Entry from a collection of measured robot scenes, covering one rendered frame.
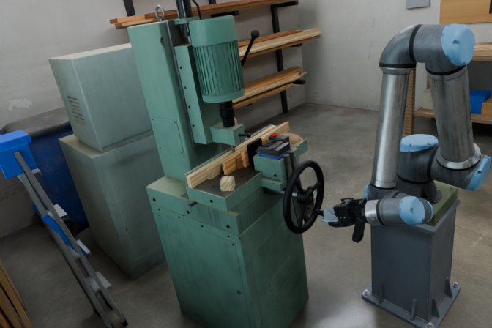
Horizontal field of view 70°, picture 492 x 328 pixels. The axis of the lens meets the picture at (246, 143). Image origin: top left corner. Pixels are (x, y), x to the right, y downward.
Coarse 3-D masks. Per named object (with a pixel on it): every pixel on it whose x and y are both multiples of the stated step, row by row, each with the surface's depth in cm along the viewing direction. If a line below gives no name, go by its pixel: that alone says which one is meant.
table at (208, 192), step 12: (300, 144) 164; (240, 168) 148; (252, 168) 146; (204, 180) 142; (216, 180) 141; (240, 180) 138; (252, 180) 138; (264, 180) 141; (192, 192) 138; (204, 192) 133; (216, 192) 132; (228, 192) 130; (240, 192) 133; (252, 192) 139; (204, 204) 136; (216, 204) 131; (228, 204) 128
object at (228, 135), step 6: (216, 126) 151; (222, 126) 150; (234, 126) 147; (240, 126) 146; (210, 132) 152; (216, 132) 150; (222, 132) 147; (228, 132) 145; (234, 132) 144; (240, 132) 147; (216, 138) 151; (222, 138) 149; (228, 138) 146; (234, 138) 144; (240, 138) 147; (234, 144) 145
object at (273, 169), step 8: (296, 152) 143; (256, 160) 142; (264, 160) 139; (272, 160) 136; (280, 160) 135; (256, 168) 144; (264, 168) 141; (272, 168) 138; (280, 168) 135; (264, 176) 143; (272, 176) 140; (280, 176) 137
